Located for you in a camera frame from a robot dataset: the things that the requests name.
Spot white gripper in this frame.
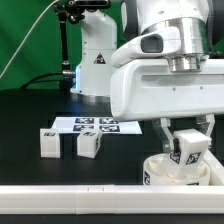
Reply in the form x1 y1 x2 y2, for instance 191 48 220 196
110 59 224 153

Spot white round stool seat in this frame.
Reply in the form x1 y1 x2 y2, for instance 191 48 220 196
143 154 210 186

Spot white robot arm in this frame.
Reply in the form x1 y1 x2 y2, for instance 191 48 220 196
71 0 224 151

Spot paper sheet with markers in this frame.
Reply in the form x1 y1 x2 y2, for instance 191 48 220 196
52 116 142 135

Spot white right barrier rail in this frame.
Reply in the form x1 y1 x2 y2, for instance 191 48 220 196
203 150 224 186

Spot white barrier rail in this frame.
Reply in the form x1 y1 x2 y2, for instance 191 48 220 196
0 185 224 214
203 150 224 186

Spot white front barrier rail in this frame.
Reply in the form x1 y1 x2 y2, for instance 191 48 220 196
0 185 224 214

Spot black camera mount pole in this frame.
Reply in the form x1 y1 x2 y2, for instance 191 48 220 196
54 3 75 92

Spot black camera on mount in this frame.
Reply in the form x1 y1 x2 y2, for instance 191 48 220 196
66 0 111 9

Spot black cables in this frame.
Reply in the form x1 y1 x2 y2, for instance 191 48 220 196
19 71 66 90

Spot white cable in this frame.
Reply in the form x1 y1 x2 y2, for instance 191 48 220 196
0 0 61 80

